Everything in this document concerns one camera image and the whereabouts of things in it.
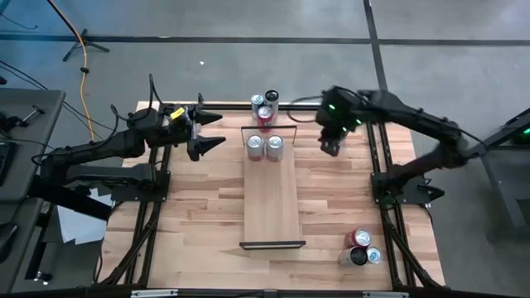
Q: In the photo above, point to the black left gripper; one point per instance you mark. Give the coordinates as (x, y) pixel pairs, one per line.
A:
(176, 128)

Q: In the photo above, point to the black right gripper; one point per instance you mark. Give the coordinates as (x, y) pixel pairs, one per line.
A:
(339, 113)

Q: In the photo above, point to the blue silver Red Bull can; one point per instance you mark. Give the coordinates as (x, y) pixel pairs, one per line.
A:
(374, 255)
(256, 100)

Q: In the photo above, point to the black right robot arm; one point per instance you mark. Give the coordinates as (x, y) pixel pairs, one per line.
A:
(414, 119)

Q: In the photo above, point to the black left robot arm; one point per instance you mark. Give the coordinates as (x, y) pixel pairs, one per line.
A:
(103, 145)

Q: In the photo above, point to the red beverage can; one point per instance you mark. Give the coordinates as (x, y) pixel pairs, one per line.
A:
(362, 237)
(265, 113)

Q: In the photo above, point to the yellow tag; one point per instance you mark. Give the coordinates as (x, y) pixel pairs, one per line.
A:
(178, 113)

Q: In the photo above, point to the black table clamp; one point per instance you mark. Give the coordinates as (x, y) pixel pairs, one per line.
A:
(200, 100)

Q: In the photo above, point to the black support beam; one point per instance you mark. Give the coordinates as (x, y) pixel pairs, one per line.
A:
(70, 203)

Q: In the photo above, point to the black tripod stand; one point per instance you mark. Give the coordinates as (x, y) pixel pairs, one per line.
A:
(84, 41)

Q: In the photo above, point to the white paper sheets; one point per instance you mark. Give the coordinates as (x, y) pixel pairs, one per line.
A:
(78, 225)

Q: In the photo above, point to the grey side table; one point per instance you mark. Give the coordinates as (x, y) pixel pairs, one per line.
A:
(29, 232)
(41, 136)

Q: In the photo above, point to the black metal side stand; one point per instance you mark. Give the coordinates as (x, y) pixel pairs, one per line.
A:
(497, 182)

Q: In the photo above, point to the black desk clamp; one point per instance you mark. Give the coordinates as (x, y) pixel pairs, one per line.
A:
(12, 123)

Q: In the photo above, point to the silver floor caster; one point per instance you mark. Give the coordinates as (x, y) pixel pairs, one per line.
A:
(42, 278)

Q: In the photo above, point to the black aluminium table frame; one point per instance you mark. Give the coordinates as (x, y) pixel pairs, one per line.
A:
(223, 107)

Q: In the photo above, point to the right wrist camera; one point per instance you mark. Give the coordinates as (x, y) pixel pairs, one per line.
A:
(331, 147)

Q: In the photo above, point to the wooden shelf black metal frame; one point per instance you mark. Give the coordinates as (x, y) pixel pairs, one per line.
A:
(271, 198)

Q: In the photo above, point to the silver hinge bracket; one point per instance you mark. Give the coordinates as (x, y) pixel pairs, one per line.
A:
(154, 293)
(385, 294)

